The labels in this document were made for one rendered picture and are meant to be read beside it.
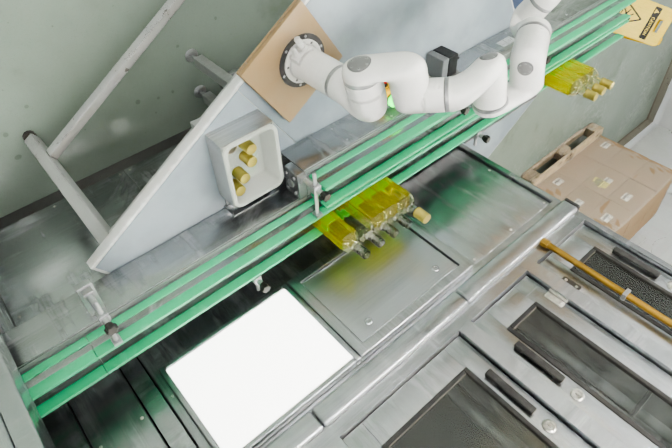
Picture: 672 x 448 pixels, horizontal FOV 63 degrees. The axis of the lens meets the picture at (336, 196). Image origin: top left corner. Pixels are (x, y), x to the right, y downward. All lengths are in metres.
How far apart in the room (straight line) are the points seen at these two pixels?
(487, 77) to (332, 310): 0.78
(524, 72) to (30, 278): 1.60
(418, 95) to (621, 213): 4.30
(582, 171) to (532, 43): 4.40
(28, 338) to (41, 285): 0.43
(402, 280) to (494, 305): 0.28
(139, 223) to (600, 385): 1.30
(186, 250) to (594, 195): 4.49
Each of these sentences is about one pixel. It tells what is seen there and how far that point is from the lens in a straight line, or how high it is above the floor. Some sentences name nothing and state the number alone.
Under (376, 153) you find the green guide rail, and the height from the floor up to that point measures 0.95.
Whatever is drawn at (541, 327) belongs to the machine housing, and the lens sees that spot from 1.74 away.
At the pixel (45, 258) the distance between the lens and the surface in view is 2.07.
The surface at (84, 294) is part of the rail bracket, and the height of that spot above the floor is 0.88.
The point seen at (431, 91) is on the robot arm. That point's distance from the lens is 1.35.
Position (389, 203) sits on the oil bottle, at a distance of 1.71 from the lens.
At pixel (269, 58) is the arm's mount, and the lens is 1.51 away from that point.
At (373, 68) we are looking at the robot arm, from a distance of 1.31.
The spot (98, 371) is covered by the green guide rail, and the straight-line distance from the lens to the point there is 1.58.
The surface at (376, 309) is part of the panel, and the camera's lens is 1.64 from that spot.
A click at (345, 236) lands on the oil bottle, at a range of 1.61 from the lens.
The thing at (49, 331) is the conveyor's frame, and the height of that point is 0.83.
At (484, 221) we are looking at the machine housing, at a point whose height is 1.21.
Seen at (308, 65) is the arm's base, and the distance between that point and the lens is 1.50.
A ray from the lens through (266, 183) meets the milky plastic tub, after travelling 1.65.
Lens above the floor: 1.90
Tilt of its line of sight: 34 degrees down
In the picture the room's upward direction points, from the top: 128 degrees clockwise
